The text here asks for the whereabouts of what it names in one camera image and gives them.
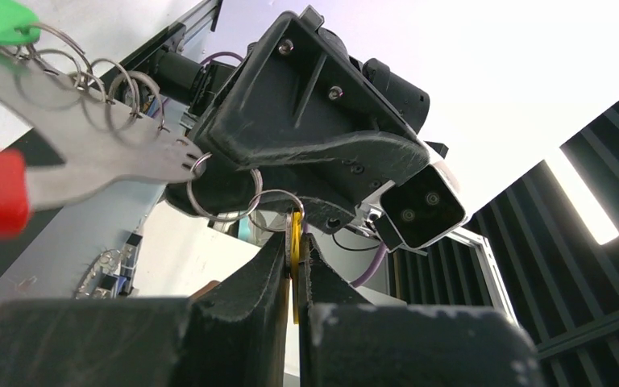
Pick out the red-handled metal key holder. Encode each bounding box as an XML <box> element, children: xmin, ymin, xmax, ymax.
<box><xmin>0</xmin><ymin>21</ymin><xmax>264</xmax><ymax>239</ymax></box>

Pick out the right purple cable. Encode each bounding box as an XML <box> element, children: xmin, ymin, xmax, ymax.
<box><xmin>350</xmin><ymin>243</ymin><xmax>391</xmax><ymax>289</ymax></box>

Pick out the green key tag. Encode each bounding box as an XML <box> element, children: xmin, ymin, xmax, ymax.
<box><xmin>0</xmin><ymin>0</ymin><xmax>40</xmax><ymax>45</ymax></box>

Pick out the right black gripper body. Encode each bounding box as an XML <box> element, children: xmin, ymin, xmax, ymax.
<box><xmin>165</xmin><ymin>8</ymin><xmax>430</xmax><ymax>234</ymax></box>

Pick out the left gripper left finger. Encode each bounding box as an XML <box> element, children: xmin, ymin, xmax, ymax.
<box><xmin>0</xmin><ymin>234</ymin><xmax>289</xmax><ymax>386</ymax></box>

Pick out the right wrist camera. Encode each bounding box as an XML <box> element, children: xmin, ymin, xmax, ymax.
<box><xmin>366</xmin><ymin>160</ymin><xmax>470</xmax><ymax>252</ymax></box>

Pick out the yellow key tag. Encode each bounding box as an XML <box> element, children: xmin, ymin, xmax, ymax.
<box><xmin>289</xmin><ymin>210</ymin><xmax>303</xmax><ymax>325</ymax></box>

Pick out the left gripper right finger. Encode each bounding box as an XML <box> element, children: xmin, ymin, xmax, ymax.
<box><xmin>298</xmin><ymin>235</ymin><xmax>546</xmax><ymax>386</ymax></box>

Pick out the metal key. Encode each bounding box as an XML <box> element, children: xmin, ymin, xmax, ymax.
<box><xmin>247</xmin><ymin>189</ymin><xmax>305</xmax><ymax>274</ymax></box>

